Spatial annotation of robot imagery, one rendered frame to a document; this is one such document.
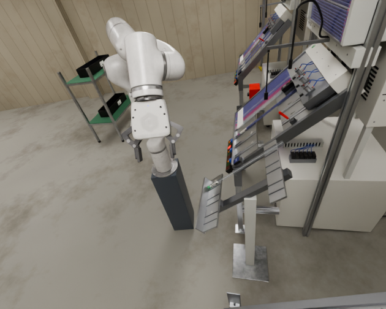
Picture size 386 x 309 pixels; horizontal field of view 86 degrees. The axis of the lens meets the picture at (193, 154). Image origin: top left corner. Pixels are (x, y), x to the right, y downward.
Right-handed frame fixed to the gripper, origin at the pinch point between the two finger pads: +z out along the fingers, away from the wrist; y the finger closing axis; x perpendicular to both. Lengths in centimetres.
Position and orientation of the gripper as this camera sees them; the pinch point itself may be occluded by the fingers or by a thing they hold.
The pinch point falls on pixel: (155, 156)
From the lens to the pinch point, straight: 58.7
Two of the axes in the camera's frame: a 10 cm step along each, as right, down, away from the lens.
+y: 9.9, -1.1, 0.0
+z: 1.1, 9.9, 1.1
